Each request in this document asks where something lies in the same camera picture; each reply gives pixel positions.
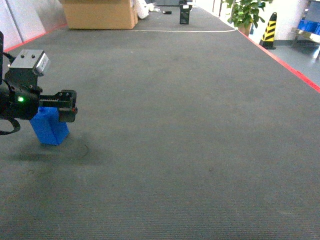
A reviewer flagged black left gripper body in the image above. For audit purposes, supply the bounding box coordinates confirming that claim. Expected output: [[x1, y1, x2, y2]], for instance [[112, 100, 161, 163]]
[[0, 68, 42, 120]]

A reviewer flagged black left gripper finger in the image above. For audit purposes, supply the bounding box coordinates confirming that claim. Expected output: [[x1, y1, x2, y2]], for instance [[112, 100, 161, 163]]
[[39, 89, 78, 123]]

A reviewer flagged blue rectangular plastic block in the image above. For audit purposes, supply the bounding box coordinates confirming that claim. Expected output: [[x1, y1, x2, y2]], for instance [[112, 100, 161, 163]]
[[29, 107, 69, 146]]

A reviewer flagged steel roller shelf rack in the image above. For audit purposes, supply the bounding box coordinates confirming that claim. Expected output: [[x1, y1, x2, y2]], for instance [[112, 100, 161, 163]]
[[291, 0, 320, 47]]

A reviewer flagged large cardboard box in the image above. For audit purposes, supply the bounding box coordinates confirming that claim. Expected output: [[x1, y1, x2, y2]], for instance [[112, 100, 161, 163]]
[[60, 0, 138, 30]]

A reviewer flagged black upright device box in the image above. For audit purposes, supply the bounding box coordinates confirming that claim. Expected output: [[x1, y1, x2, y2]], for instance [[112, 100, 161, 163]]
[[179, 0, 193, 25]]

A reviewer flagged green potted plant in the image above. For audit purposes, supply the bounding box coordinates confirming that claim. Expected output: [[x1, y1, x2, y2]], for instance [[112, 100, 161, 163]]
[[222, 0, 271, 37]]

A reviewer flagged yellow black striped cone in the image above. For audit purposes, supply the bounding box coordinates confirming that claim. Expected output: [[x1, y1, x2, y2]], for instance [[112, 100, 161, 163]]
[[259, 12, 277, 50]]

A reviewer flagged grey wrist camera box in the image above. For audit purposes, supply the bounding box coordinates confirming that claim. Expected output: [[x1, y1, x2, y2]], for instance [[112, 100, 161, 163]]
[[9, 49, 51, 77]]

